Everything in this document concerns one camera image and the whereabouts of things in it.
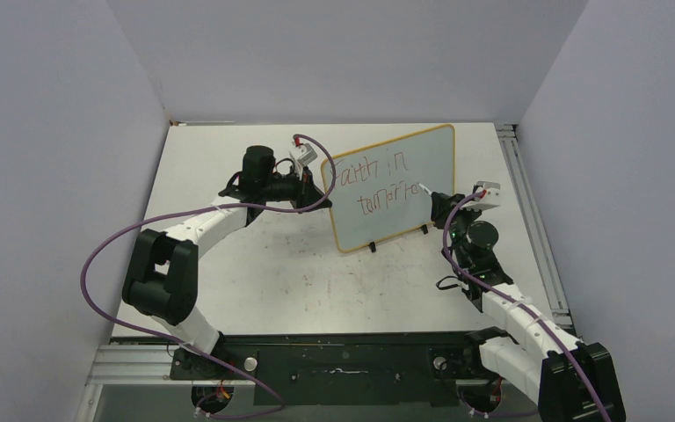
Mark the white whiteboard marker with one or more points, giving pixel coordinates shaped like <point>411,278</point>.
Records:
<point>425,189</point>

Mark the aluminium front rail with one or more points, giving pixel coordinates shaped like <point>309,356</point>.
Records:
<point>159,364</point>

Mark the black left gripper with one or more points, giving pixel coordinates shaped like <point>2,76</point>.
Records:
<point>306,192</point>

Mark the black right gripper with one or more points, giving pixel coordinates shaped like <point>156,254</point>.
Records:
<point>442,207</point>

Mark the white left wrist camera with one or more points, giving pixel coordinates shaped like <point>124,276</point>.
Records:
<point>301,153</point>

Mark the aluminium rail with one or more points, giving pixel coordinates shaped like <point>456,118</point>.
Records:
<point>159,364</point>
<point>507,136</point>

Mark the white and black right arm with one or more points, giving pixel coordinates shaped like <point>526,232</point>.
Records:
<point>529,326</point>

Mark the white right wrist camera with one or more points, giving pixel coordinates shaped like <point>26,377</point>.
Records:
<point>486,196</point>

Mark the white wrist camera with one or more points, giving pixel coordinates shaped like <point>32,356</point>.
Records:
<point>486,196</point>
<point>301,153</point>

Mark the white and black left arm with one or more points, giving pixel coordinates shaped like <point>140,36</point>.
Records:
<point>162,280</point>

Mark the yellow framed whiteboard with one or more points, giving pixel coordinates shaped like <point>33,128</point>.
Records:
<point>376,196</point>

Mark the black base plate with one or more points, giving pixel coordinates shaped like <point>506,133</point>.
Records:
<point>439,368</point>

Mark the aluminium right side rail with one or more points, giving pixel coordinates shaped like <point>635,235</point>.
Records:
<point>507,136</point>

